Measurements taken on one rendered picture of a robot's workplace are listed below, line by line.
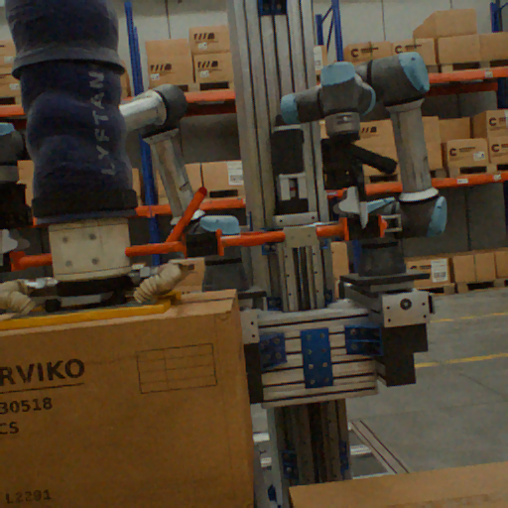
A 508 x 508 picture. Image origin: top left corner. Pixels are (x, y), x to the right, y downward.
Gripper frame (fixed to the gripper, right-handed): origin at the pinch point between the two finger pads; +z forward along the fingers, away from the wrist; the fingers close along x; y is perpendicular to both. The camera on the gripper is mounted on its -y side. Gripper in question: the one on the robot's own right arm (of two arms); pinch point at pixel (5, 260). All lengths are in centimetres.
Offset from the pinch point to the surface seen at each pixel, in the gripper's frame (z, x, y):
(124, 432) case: 33, -46, 38
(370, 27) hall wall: -282, 849, 268
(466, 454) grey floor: 120, 143, 160
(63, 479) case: 42, -47, 25
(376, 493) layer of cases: 65, -14, 90
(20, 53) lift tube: -44, -33, 21
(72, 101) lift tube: -32, -36, 31
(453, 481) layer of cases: 64, -11, 110
